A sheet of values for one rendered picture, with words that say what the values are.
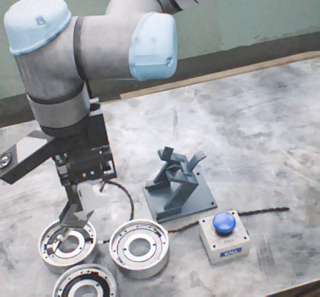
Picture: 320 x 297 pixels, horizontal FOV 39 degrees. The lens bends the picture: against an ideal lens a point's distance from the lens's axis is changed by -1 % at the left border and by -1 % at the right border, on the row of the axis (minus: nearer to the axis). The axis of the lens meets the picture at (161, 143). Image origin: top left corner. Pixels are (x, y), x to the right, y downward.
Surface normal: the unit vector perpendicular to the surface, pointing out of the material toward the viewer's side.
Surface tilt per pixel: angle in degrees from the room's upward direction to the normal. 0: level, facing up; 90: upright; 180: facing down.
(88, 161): 90
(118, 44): 54
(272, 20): 90
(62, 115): 90
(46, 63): 87
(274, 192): 0
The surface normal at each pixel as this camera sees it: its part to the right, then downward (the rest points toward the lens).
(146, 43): -0.06, 0.13
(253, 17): 0.26, 0.65
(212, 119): -0.07, -0.72
